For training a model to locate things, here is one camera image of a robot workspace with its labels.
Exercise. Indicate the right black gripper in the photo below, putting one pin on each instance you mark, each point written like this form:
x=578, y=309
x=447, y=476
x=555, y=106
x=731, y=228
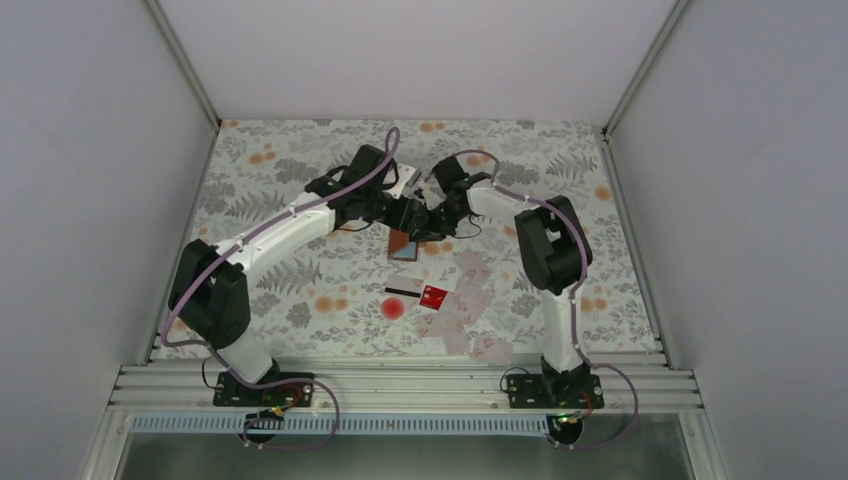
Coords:
x=432, y=233

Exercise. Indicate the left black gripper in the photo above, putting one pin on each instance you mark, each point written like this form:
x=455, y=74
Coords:
x=405, y=216

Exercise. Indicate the brown leather card holder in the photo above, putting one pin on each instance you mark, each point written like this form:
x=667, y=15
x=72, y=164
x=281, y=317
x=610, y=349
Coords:
x=400, y=248

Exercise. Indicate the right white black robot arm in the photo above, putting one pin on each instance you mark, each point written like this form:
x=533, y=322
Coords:
x=554, y=253

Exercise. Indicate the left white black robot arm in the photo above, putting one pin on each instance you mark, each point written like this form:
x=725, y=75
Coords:
x=210, y=290

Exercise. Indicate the white card black stripe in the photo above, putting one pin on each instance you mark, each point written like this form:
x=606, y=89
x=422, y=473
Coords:
x=404, y=286

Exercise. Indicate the red card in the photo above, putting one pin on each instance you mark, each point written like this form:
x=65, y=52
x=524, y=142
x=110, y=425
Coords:
x=433, y=297

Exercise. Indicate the white pink card lowest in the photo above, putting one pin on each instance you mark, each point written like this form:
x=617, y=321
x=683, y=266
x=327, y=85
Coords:
x=492, y=350

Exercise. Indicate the red round spot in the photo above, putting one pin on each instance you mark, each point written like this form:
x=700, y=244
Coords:
x=392, y=308

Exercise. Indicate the floral patterned table mat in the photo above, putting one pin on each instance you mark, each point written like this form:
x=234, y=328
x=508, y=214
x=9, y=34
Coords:
x=326, y=298

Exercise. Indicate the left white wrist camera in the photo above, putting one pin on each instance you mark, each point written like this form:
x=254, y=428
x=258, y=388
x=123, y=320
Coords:
x=407, y=179

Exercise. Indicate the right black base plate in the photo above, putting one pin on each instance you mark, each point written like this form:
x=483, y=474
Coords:
x=528, y=391

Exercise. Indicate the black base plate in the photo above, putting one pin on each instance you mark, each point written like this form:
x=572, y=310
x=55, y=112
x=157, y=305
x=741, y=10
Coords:
x=231, y=393
x=528, y=391

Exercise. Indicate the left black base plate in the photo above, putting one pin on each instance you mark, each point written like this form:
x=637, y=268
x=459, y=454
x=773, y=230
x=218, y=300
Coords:
x=231, y=393

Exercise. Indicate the aluminium rail frame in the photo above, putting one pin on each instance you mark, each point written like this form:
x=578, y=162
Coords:
x=407, y=385

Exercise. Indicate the blue slotted cable duct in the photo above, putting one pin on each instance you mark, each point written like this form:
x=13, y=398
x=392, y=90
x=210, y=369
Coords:
x=346, y=424

